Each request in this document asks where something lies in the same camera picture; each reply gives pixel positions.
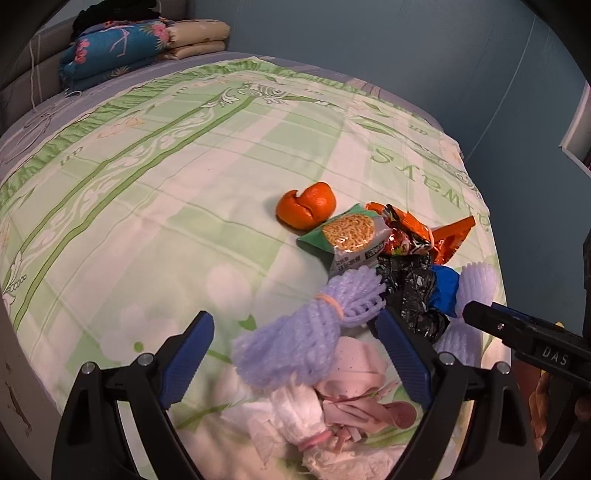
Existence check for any white foam fruit net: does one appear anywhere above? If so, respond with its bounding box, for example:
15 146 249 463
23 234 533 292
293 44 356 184
436 318 485 367
455 261 502 315

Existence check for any white crumpled tissue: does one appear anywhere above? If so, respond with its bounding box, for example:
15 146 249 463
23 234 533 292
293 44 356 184
222 383 407 480

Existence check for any orange peel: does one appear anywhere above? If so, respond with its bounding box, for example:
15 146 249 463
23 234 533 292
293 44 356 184
276 182 336 230

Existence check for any black plastic bag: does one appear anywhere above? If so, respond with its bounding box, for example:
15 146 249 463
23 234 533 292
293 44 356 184
376 254 451 344

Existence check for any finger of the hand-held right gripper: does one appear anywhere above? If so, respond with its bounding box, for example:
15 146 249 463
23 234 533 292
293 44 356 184
462 300 570 348

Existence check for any blue cloth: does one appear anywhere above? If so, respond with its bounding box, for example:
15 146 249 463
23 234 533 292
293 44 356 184
429 265 462 317

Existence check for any blue floral folded quilt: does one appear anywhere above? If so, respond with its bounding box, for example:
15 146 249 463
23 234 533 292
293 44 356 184
59 18 169 90

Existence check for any white charging cable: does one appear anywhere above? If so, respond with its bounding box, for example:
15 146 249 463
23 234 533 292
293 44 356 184
28 39 81 112

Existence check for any thin wall cable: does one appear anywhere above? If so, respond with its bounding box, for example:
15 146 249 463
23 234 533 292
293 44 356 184
465 37 528 160

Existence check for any pink paper wrapper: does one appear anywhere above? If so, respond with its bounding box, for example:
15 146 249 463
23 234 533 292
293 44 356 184
314 337 419 444

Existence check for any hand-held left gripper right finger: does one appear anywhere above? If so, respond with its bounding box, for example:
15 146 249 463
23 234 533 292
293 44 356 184
375 307 540 480

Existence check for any beige folded quilt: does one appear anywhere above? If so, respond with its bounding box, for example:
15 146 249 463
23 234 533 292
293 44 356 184
159 19 230 61

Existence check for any purple foam fruit net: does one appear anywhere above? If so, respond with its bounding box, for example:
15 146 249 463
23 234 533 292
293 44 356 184
231 268 387 386

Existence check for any grey bed headboard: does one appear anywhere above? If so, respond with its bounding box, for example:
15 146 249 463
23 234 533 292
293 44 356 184
0 0 190 134

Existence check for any black clothes pile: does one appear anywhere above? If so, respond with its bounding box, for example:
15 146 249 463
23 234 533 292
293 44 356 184
71 0 160 40

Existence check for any green noodle packet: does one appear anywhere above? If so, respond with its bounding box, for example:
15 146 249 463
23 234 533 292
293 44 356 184
296 203 393 278

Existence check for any white wall frame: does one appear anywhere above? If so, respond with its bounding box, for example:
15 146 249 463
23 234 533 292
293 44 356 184
558 80 591 176

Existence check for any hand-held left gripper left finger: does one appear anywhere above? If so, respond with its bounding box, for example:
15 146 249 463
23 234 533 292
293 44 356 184
52 311 215 480

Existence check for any orange foil snack wrapper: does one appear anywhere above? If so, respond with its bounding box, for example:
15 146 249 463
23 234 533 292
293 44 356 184
365 202 476 265

